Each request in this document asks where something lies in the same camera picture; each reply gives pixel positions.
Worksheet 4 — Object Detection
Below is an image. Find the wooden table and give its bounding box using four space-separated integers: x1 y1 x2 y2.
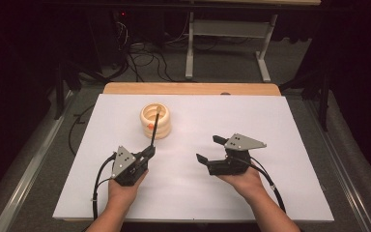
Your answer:
102 81 282 97

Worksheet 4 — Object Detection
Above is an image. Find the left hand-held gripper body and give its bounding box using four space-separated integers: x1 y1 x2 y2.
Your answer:
110 145 150 188

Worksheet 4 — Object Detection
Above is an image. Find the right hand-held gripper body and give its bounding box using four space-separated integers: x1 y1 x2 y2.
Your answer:
206 132 268 177

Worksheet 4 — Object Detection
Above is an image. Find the cream ringed brush holder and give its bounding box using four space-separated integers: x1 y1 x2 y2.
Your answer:
139 101 172 140

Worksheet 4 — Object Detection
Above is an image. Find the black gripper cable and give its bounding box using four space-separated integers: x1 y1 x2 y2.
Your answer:
233 155 287 215
91 152 118 221

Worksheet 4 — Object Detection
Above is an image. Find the aluminium floor rail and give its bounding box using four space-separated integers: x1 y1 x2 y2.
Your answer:
0 91 78 232
303 96 371 232

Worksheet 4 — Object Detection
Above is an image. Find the black-handled makeup brush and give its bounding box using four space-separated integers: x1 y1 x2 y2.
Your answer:
150 105 163 149

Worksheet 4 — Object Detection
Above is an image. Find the black metal stand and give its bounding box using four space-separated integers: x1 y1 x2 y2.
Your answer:
53 61 82 121
279 69 332 132

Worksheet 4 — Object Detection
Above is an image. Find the thin black floor cable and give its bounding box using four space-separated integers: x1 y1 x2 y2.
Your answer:
68 103 97 157

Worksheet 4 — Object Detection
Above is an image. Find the tangle of black floor cables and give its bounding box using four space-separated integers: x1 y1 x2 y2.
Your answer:
114 18 187 83

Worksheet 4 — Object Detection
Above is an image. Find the person's right hand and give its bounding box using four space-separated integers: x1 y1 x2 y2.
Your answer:
217 163 268 201

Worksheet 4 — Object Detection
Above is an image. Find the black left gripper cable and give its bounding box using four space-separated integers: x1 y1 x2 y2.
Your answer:
91 152 118 221

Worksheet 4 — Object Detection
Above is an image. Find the white metal stand frame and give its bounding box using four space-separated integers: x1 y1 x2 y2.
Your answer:
185 12 278 83

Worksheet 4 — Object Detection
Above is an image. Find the person's left hand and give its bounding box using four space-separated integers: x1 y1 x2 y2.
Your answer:
107 169 149 213

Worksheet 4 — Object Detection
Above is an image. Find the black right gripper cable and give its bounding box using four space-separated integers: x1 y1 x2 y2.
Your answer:
233 155 287 215

